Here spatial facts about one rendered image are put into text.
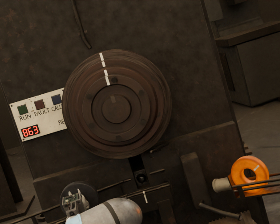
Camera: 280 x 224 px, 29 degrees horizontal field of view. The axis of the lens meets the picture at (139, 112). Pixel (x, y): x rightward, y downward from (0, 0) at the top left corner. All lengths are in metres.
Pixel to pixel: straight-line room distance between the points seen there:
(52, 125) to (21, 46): 0.38
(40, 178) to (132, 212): 1.01
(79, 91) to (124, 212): 0.83
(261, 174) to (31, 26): 1.17
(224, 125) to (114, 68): 0.58
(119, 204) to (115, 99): 0.72
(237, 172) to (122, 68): 0.64
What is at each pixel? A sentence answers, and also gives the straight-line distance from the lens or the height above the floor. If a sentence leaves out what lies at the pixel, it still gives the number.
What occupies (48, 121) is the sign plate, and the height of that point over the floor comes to 1.12.
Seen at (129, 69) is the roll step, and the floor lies 1.25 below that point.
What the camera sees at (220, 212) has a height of 0.57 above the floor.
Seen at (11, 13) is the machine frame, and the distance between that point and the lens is 2.45.
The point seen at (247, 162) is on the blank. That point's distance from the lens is 2.21.
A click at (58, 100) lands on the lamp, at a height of 1.20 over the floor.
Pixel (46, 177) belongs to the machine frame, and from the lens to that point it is 2.50.
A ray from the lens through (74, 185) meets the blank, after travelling 2.13.
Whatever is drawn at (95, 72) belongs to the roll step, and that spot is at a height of 1.28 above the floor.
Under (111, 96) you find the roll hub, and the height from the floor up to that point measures 1.17.
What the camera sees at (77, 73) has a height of 1.30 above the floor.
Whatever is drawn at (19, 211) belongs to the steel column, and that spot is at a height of 0.03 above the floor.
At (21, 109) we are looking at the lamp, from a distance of 2.46.
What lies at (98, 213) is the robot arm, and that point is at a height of 0.96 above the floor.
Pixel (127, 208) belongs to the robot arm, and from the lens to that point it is 1.57.
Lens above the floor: 1.46
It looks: 10 degrees down
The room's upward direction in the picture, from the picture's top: 17 degrees counter-clockwise
